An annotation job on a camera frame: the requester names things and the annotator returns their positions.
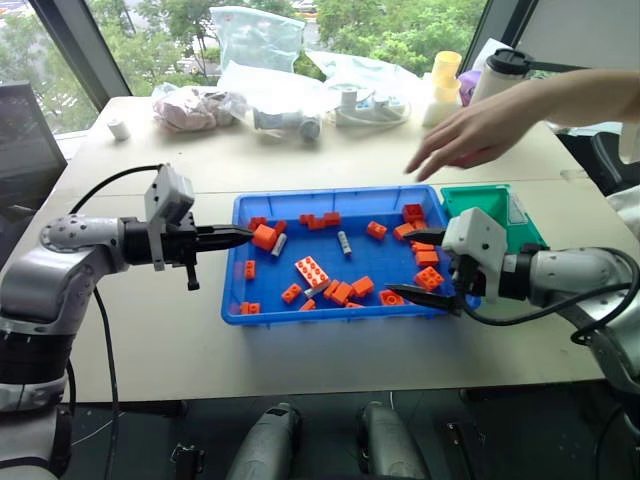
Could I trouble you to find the white plate with orange studs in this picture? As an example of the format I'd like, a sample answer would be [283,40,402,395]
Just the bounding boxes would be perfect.
[294,255,332,291]

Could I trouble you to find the clear bluish plastic bag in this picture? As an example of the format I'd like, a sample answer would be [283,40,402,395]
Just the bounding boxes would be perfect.
[208,5,307,77]

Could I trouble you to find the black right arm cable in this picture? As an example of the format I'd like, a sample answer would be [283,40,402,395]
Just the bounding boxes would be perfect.
[461,246,640,347]

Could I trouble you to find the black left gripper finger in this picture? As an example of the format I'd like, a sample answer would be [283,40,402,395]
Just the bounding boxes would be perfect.
[195,225,255,241]
[196,237,252,253]

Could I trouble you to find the white tumbler with black lid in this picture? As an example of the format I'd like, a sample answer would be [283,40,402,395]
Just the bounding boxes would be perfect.
[470,47,591,105]

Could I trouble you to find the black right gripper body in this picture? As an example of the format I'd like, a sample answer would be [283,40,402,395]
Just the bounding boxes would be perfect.
[448,251,490,302]

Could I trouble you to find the person's bare hand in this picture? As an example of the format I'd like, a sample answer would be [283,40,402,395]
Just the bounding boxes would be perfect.
[404,78,544,183]

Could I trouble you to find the blue plastic tray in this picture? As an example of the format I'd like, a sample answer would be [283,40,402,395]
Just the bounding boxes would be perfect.
[220,184,484,328]

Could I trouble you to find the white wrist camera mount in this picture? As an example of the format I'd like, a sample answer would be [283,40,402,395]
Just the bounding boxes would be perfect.
[441,206,509,304]
[143,163,196,273]

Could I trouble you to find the grey rounded robot leg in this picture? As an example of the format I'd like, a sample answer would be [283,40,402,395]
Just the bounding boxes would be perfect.
[223,401,303,480]
[355,400,429,480]

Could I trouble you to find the grey cylinder in plastic bag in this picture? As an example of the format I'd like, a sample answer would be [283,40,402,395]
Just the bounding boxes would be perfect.
[251,106,323,145]

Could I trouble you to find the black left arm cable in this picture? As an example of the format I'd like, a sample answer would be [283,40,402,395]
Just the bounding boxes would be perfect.
[67,162,166,480]

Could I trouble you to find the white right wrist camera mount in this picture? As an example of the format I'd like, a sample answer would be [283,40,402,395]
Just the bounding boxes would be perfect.
[441,206,509,304]

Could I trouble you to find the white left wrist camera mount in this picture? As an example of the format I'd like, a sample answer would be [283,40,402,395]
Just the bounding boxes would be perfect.
[143,163,196,273]

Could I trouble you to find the pink cloth in plastic bag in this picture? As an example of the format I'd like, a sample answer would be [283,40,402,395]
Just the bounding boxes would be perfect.
[151,83,250,133]

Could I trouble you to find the yellow stacked cups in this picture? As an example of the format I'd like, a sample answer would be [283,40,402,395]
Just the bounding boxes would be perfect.
[430,49,464,105]

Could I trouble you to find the small white roll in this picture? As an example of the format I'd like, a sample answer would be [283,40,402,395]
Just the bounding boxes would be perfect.
[107,116,132,142]

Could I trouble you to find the white cloth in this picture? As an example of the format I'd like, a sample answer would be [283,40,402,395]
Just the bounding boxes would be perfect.
[605,183,640,239]

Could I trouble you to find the dark monitor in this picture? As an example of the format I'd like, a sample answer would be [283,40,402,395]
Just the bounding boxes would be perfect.
[0,81,69,224]

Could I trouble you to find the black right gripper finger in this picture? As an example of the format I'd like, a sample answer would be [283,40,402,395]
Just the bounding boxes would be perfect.
[401,226,449,247]
[384,282,465,318]

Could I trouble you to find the crumpled clear plastic bag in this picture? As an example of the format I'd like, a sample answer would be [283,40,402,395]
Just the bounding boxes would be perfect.
[215,48,426,146]

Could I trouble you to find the green plastic bin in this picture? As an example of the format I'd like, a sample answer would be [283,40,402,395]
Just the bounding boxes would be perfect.
[439,183,550,252]

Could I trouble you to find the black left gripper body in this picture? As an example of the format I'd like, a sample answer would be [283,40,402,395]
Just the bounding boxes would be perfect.
[159,211,202,293]

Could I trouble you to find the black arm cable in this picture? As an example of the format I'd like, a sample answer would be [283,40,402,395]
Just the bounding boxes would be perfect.
[67,162,166,480]
[461,246,640,347]

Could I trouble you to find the black office chair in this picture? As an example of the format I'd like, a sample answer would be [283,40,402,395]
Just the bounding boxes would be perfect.
[588,128,640,197]

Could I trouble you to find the purple object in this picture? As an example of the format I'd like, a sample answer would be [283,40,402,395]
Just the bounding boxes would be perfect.
[456,69,483,108]

